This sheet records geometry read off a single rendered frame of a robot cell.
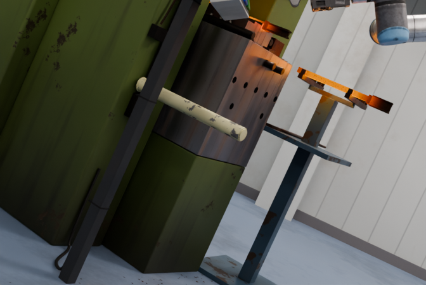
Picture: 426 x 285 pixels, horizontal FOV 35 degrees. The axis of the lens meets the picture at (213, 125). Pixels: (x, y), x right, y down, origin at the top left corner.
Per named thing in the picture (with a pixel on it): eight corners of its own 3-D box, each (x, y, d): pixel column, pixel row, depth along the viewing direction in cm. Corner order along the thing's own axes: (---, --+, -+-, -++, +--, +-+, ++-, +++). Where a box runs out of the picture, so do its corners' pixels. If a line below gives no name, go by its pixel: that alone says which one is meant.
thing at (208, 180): (198, 272, 274) (246, 167, 271) (142, 273, 241) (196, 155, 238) (104, 209, 303) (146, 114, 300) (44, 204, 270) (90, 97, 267)
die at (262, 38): (265, 51, 259) (274, 30, 258) (241, 37, 241) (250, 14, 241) (184, 18, 280) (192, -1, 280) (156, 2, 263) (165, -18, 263)
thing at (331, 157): (350, 166, 295) (352, 163, 294) (326, 159, 258) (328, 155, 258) (290, 139, 307) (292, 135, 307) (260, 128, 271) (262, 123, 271)
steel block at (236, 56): (246, 167, 271) (293, 65, 268) (197, 154, 238) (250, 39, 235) (146, 114, 300) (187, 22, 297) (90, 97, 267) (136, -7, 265)
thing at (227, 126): (243, 144, 209) (250, 128, 209) (235, 141, 204) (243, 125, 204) (142, 93, 232) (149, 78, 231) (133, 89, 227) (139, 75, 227)
